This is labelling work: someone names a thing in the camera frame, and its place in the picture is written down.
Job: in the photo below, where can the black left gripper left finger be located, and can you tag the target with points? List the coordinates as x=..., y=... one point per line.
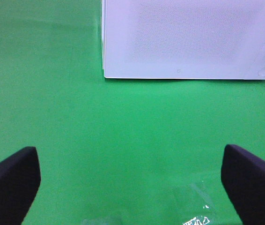
x=20, y=179

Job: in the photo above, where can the green table mat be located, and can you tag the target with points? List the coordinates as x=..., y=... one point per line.
x=148, y=152

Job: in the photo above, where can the white microwave door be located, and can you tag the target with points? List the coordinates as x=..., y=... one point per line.
x=181, y=39

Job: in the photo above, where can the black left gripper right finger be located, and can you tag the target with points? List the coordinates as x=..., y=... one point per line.
x=243, y=178

